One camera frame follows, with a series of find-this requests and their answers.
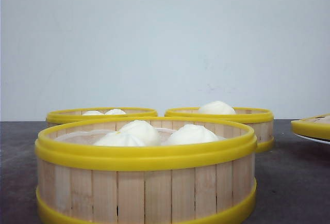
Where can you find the bamboo steamer basket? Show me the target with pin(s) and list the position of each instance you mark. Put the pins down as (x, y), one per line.
(203, 183)
(261, 120)
(59, 117)

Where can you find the yellow rimmed steamer lid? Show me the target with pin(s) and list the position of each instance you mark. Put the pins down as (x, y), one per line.
(314, 127)

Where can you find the middle white bun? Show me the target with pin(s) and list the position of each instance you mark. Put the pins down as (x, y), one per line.
(142, 130)

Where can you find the front right white bun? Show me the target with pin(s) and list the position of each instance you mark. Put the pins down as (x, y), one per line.
(192, 134)

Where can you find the single white bun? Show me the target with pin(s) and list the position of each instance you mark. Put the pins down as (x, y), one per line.
(216, 108)

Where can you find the front left white bun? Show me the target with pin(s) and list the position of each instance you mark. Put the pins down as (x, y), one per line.
(118, 139)

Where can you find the far left white bun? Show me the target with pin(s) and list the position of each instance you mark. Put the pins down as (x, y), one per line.
(92, 113)

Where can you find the white plate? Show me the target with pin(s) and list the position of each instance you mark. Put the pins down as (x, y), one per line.
(318, 140)

